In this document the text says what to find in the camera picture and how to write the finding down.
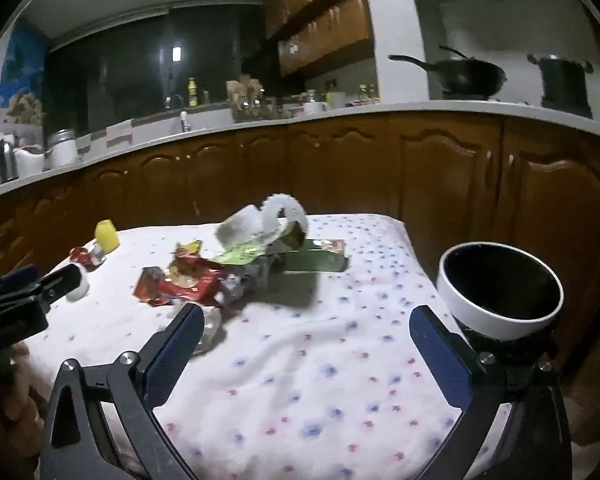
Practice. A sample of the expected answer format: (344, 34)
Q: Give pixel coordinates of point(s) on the dark green wrapper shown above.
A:
(294, 237)

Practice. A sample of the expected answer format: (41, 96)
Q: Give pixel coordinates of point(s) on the white kitchen countertop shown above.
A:
(380, 108)

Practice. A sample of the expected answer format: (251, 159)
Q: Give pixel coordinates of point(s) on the large red snack wrapper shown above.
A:
(197, 277)

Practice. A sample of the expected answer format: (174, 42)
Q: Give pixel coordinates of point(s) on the light green wrapper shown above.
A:
(237, 256)

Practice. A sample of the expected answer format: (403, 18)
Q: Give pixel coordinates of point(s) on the yellow bottle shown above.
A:
(193, 92)

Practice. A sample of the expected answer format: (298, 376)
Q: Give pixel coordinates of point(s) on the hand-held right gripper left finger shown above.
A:
(177, 355)

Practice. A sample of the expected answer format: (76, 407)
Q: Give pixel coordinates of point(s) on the green carton box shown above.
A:
(320, 260)

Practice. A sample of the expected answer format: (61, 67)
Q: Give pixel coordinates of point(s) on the metal kettle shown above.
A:
(6, 160)

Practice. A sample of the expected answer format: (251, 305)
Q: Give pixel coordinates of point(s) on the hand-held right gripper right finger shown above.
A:
(440, 355)

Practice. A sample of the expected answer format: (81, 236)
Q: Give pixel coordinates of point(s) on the white trash bin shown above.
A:
(480, 310)

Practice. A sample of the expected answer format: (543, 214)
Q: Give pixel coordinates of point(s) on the pair of sauce bottles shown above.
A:
(368, 94)

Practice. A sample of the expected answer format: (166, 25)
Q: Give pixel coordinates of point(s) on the brown wooden cabinets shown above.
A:
(330, 170)
(325, 30)

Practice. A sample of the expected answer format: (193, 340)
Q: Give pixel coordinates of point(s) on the black cooking pot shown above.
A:
(565, 85)

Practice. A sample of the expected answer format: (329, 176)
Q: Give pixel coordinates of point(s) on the white canister with metal lid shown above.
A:
(62, 149)

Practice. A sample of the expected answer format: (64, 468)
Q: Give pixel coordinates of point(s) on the blue wall poster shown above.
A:
(22, 70)

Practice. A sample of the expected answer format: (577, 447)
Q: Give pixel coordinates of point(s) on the white container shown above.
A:
(30, 159)

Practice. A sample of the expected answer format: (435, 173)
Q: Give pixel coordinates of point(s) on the white floral tablecloth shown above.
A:
(305, 370)

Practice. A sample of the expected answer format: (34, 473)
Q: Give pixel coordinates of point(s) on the small red candy wrapper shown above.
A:
(80, 256)

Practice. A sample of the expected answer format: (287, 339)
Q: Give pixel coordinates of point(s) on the green cup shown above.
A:
(336, 99)

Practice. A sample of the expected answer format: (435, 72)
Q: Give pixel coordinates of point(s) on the metal sink faucet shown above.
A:
(172, 100)

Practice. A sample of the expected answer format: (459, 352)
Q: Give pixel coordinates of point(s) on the small red snack wrapper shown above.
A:
(152, 287)

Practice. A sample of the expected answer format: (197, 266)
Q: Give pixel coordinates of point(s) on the clear plastic wrapper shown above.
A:
(211, 330)

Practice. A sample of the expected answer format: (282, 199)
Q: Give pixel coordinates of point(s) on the small white paper wad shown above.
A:
(78, 290)

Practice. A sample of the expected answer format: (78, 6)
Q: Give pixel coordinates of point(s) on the dark kitchen window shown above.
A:
(130, 70)

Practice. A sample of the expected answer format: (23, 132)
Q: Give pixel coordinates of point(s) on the brown wooden upper cabinets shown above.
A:
(325, 30)

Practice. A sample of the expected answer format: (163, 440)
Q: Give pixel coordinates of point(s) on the white bowl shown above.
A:
(315, 107)

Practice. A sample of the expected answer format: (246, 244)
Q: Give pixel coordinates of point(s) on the black wok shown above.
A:
(460, 77)

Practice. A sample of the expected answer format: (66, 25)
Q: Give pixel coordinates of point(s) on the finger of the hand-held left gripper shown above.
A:
(15, 279)
(60, 280)

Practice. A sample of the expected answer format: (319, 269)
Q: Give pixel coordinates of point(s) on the white paper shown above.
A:
(242, 227)

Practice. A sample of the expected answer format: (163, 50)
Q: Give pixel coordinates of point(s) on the yellow sponge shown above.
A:
(106, 235)

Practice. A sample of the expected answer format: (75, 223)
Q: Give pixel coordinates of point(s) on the silver plastic wrapper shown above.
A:
(242, 280)

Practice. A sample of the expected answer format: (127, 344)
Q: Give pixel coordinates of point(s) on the brown wooden lower cabinets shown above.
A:
(330, 170)

